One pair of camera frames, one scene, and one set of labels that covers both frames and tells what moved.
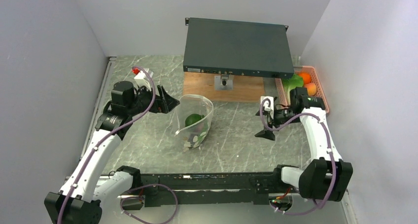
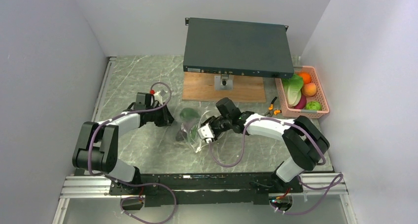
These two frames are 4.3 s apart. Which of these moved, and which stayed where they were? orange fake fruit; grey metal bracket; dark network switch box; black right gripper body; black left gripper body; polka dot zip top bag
Moved: black right gripper body; black left gripper body; polka dot zip top bag
Stayed: orange fake fruit; dark network switch box; grey metal bracket
